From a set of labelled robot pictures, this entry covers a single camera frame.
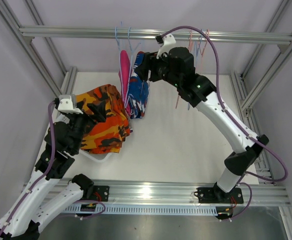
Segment orange patterned trousers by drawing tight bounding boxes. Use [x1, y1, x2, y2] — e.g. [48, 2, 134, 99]
[74, 84, 133, 155]

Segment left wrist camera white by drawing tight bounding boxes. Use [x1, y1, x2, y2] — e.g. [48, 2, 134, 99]
[54, 94, 83, 114]

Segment aluminium frame post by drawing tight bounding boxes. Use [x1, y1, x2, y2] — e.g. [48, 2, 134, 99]
[232, 0, 292, 187]
[0, 0, 78, 95]

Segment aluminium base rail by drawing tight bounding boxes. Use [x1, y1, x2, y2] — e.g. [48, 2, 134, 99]
[18, 178, 291, 207]

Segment aluminium hanging rail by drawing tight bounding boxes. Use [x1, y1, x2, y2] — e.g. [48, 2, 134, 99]
[19, 25, 292, 46]

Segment left aluminium frame post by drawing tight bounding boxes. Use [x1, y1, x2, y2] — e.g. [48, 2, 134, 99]
[0, 0, 78, 95]

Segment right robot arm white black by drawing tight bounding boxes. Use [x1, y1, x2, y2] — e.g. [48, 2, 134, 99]
[135, 47, 269, 203]

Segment blue hanger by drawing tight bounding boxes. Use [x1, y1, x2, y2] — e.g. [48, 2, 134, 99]
[192, 35, 203, 71]
[124, 27, 141, 107]

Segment pink hanger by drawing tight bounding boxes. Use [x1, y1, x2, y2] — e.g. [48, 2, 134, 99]
[175, 30, 194, 109]
[199, 41, 208, 74]

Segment blue white patterned trousers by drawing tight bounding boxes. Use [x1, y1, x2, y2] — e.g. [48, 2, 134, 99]
[127, 51, 149, 119]

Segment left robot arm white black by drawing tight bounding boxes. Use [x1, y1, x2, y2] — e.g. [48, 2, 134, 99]
[0, 98, 106, 240]

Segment white plastic basket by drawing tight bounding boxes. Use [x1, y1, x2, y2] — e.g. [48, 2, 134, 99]
[79, 149, 112, 163]

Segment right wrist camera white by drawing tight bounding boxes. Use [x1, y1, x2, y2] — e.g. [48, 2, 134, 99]
[155, 33, 176, 59]

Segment right aluminium frame post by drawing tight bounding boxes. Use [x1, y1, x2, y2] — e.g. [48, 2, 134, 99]
[232, 0, 292, 187]

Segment slotted cable duct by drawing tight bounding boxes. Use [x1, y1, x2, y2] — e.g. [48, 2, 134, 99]
[62, 203, 218, 216]

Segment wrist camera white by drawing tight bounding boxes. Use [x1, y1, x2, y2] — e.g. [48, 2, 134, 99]
[54, 94, 83, 114]
[155, 33, 176, 59]

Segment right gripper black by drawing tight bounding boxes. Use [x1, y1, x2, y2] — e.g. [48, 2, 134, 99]
[133, 49, 181, 89]

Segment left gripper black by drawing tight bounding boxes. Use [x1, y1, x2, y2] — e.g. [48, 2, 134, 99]
[67, 100, 107, 153]

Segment pink trousers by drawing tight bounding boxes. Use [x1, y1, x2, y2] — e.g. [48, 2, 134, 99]
[118, 50, 132, 118]

